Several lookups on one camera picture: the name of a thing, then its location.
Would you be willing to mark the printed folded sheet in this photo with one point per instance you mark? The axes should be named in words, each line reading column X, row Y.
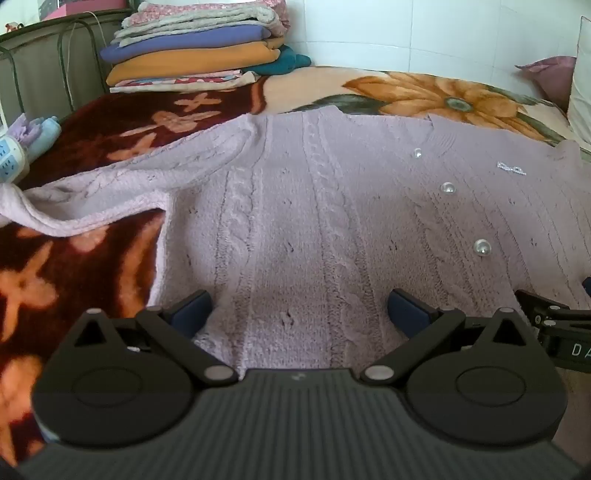
column 184, row 82

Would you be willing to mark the purple folded cloth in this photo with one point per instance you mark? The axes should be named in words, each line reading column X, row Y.
column 184, row 41

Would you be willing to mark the pink floral folded blanket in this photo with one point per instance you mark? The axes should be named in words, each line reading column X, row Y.
column 157, row 14

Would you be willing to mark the orange folded cloth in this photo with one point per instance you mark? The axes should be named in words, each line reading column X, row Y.
column 184, row 62

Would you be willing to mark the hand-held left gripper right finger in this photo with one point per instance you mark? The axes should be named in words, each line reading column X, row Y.
column 406, row 311

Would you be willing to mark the white power strip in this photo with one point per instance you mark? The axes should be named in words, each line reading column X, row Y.
column 11, row 159

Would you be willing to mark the white pillow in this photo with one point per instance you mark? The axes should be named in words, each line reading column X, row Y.
column 582, row 101

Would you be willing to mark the light blue small cloth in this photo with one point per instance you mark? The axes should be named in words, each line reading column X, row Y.
column 41, row 134

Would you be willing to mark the teal folded cloth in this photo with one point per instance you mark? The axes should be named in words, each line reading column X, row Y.
column 286, row 60

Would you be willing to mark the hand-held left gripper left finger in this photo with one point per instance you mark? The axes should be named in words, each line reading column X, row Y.
column 194, row 310

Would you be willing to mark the grey fleece folded blanket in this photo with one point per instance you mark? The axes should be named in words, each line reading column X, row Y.
column 207, row 21

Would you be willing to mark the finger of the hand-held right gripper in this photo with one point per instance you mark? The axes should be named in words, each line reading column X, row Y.
column 549, row 308
column 588, row 286

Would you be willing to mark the lilac knitted cardigan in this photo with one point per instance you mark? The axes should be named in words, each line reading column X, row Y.
column 300, row 207

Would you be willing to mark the pink pillow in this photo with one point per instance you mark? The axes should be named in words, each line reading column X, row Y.
column 551, row 78

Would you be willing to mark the floral plush blanket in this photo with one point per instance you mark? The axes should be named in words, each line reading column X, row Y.
column 92, row 129

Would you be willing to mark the pink printed box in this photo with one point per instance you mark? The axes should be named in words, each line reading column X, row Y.
column 83, row 9

